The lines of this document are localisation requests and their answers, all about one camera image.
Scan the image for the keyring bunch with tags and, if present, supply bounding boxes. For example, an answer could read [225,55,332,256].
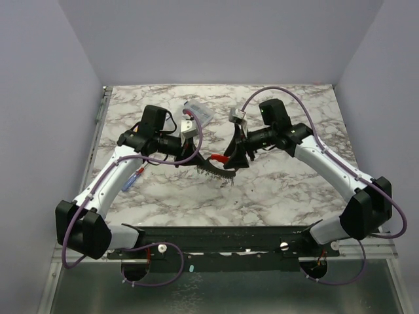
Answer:
[196,154,236,186]

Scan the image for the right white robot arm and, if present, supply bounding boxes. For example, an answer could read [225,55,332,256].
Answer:
[224,99,392,256]

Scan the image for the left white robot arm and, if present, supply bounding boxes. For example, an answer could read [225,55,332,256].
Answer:
[55,105,203,259]

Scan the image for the clear plastic organizer box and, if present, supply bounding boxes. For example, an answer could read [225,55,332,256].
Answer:
[183,99,215,128]

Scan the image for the blue red screwdriver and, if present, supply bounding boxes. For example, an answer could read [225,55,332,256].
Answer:
[121,164,148,192]

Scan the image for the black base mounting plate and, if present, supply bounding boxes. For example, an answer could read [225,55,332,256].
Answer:
[107,225,341,273]

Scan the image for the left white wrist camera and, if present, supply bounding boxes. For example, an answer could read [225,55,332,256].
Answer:
[179,120,199,141]

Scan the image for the aluminium rail frame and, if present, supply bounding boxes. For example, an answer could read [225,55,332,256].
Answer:
[35,86,410,314]

